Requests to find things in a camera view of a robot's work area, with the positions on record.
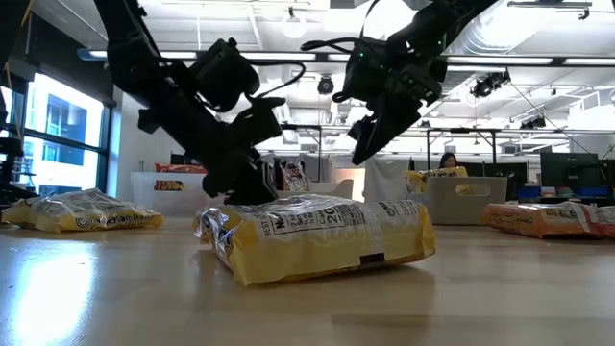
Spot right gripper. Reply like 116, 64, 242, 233
335, 39, 449, 166

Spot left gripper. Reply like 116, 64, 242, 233
137, 109, 281, 206

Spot dark brown Maruchan noodle pack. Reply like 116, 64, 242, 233
280, 161, 311, 194

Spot yellow Maruchan noodle pack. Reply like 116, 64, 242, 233
1, 187, 165, 235
192, 193, 438, 287
405, 165, 470, 195

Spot red Maruchan noodle pack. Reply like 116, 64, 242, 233
480, 201, 615, 240
153, 162, 209, 192

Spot white draped cloth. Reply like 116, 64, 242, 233
363, 156, 410, 202

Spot white plastic bin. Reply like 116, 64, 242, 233
276, 178, 355, 201

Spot person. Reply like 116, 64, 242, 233
437, 151, 460, 171

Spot black metal rack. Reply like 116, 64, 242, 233
282, 123, 324, 169

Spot clear plastic bin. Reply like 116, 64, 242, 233
130, 171, 218, 218

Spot black ceiling spotlight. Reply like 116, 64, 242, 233
521, 114, 550, 132
469, 70, 512, 100

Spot grey plastic bin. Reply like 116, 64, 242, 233
425, 176, 509, 227

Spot long ceiling light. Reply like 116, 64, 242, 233
88, 49, 199, 61
480, 57, 555, 66

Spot large window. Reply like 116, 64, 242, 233
21, 74, 111, 201

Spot black monitor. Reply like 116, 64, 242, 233
539, 152, 601, 189

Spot dark side shelf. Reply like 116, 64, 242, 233
0, 134, 30, 208

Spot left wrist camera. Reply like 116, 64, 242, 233
234, 95, 285, 145

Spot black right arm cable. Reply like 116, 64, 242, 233
301, 37, 367, 54

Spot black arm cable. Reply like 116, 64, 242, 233
301, 37, 367, 54
249, 61, 308, 100

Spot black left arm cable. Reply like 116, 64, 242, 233
249, 61, 308, 100

